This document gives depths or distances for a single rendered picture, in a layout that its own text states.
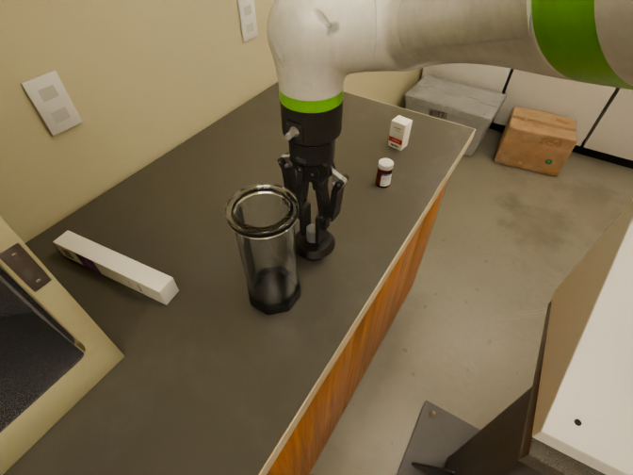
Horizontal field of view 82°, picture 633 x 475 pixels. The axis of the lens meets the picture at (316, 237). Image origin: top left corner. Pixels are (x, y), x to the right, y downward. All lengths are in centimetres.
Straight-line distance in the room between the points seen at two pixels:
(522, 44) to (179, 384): 61
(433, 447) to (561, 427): 99
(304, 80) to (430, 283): 158
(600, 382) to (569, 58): 48
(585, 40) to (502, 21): 7
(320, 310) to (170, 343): 27
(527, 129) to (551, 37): 253
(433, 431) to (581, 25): 150
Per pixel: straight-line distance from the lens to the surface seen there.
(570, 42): 25
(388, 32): 49
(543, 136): 278
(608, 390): 66
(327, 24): 49
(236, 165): 102
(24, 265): 53
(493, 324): 194
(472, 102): 285
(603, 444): 68
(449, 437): 164
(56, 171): 102
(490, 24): 31
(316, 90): 51
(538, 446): 68
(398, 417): 163
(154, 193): 99
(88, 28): 100
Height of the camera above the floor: 153
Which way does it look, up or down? 48 degrees down
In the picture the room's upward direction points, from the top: straight up
